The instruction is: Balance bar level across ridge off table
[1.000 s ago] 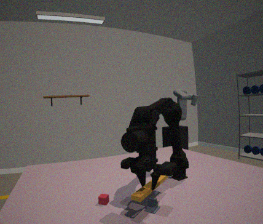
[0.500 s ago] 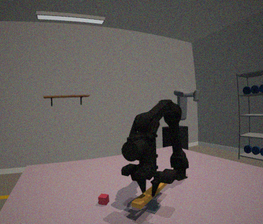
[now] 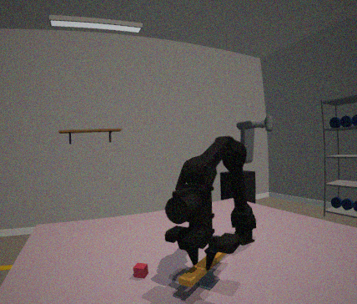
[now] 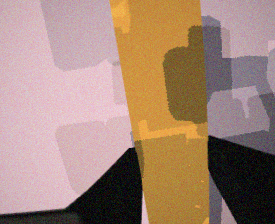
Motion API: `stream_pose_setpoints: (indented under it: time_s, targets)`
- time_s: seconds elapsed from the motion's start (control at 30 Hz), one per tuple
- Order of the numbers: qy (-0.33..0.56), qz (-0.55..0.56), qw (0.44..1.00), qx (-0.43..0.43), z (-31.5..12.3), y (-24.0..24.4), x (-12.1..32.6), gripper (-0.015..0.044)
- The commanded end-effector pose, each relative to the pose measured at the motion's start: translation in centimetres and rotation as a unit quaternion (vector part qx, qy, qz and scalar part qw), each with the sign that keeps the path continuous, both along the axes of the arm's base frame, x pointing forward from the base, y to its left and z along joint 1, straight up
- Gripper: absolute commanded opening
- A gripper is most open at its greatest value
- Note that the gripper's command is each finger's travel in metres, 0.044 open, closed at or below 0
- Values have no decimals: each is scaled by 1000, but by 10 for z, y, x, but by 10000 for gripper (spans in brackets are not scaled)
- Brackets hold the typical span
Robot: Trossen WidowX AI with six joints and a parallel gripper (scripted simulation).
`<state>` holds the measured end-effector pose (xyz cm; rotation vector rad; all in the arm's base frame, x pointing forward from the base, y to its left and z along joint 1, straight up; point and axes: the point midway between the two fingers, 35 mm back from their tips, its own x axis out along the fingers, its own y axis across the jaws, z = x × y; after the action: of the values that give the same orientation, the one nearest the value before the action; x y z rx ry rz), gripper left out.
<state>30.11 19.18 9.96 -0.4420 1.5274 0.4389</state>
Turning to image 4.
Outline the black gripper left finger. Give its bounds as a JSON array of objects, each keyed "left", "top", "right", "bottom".
[{"left": 0, "top": 147, "right": 143, "bottom": 224}]

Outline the yellow bar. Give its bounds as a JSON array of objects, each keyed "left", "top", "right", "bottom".
[{"left": 109, "top": 0, "right": 210, "bottom": 224}]

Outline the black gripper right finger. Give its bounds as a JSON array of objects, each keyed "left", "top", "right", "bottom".
[{"left": 207, "top": 136, "right": 275, "bottom": 224}]

